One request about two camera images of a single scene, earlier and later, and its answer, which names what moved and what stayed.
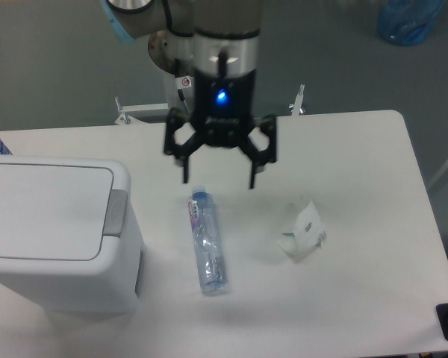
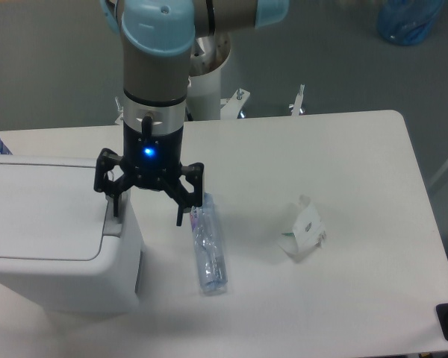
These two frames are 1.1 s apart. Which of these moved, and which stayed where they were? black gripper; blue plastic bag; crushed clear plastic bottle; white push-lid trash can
Moved: black gripper
Stayed: white push-lid trash can; crushed clear plastic bottle; blue plastic bag
